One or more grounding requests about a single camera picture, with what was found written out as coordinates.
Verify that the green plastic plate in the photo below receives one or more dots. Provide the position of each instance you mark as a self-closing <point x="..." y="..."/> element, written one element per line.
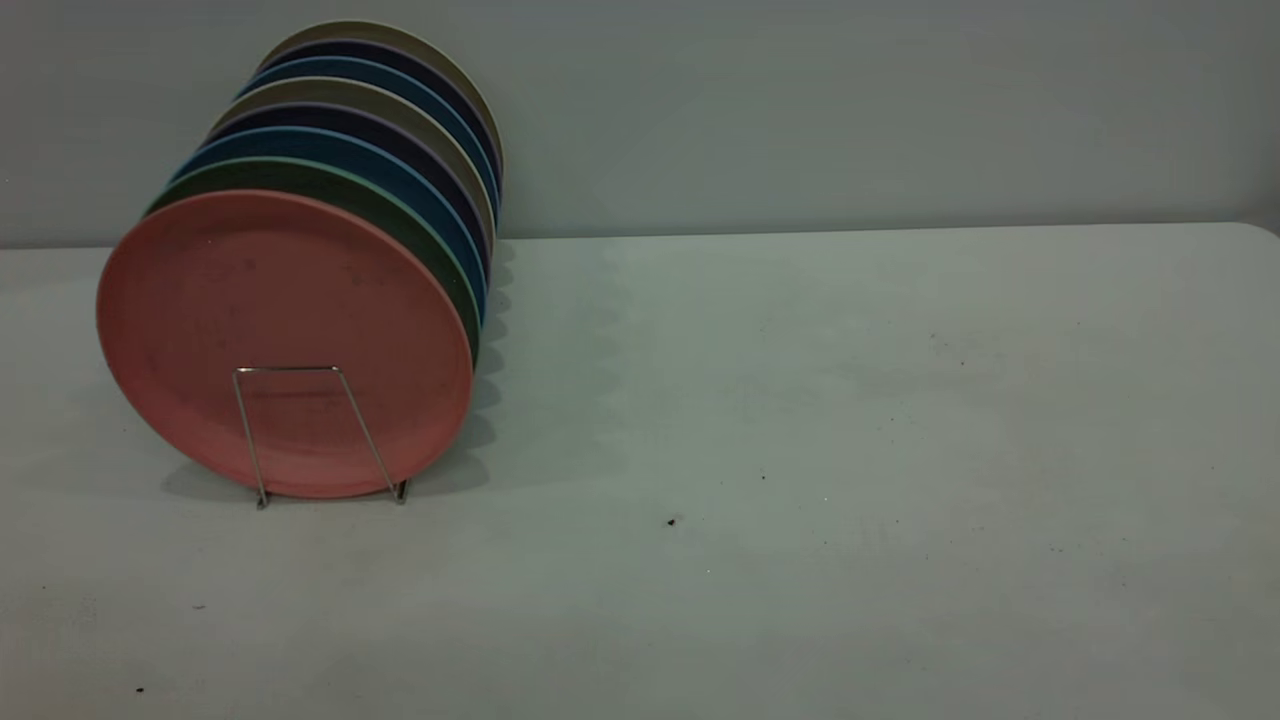
<point x="300" y="176"/>

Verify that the blue plastic plate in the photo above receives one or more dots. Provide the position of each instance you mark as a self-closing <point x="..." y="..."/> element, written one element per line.
<point x="370" y="68"/>
<point x="330" y="144"/>

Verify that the dark purple plastic plate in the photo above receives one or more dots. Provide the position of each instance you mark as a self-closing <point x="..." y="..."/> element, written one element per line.
<point x="380" y="49"/>
<point x="350" y="116"/>

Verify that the pink plastic plate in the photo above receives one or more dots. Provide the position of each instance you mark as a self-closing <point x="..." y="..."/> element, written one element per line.
<point x="280" y="350"/>

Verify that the beige plastic plate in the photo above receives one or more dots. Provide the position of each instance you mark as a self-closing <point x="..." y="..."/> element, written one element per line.
<point x="370" y="31"/>
<point x="340" y="89"/>

